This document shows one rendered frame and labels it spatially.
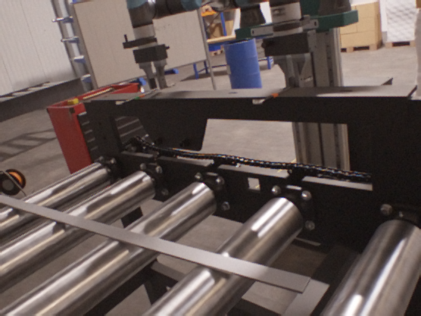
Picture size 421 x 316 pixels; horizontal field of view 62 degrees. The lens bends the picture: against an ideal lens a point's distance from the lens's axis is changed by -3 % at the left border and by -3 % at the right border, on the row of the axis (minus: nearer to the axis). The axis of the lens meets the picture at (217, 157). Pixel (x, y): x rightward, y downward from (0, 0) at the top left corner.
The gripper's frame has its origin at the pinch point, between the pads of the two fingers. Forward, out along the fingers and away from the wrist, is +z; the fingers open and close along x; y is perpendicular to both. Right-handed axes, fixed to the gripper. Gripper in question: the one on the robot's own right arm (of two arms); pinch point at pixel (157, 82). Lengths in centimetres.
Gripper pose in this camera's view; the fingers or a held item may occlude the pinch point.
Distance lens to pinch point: 137.1
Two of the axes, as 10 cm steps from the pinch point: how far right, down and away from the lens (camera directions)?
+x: -7.5, -0.9, 6.5
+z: 1.9, 9.1, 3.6
